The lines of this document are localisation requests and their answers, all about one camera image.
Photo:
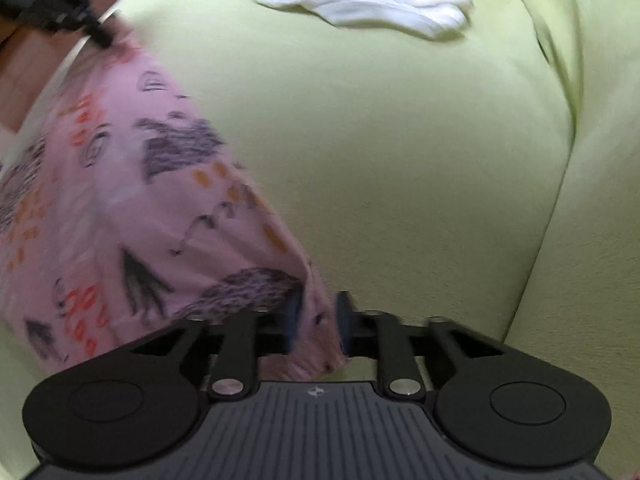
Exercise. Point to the sofa with green cover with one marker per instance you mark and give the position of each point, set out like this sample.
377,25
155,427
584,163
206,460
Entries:
400,160

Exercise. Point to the pink printed garment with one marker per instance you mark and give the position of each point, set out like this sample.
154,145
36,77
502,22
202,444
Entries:
125,185

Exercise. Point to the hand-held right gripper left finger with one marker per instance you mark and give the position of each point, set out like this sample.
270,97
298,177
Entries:
292,315

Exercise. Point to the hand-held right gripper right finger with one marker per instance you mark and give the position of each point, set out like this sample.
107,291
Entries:
344,320

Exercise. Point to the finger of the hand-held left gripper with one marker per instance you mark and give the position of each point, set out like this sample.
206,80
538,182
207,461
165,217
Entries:
97,32

